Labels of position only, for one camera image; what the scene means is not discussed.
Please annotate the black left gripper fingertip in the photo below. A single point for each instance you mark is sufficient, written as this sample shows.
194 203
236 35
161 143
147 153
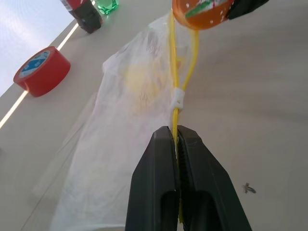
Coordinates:
243 8

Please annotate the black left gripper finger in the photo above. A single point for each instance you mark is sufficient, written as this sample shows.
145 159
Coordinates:
151 180
211 190

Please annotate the orange round snack pack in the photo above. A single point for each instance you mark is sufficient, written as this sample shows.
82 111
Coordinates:
201 13

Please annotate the red tape roll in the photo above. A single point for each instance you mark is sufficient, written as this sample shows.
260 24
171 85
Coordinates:
42 72

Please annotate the dark cola bottle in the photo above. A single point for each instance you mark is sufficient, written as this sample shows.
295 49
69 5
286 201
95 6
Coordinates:
83 14

